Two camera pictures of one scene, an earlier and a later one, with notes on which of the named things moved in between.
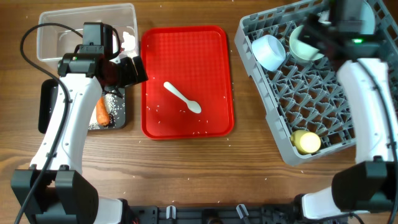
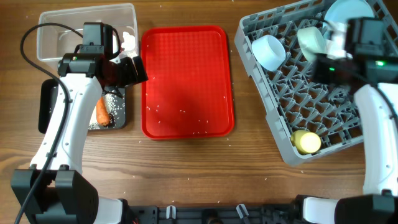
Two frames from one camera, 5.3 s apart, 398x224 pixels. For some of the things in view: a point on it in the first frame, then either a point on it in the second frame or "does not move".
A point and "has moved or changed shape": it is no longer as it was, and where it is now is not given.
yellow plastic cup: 305,142 does not move
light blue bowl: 269,52 does not move
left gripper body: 124,74 does not move
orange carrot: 103,117 does not move
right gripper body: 313,33 → 326,71
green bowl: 301,51 has moved or changed shape
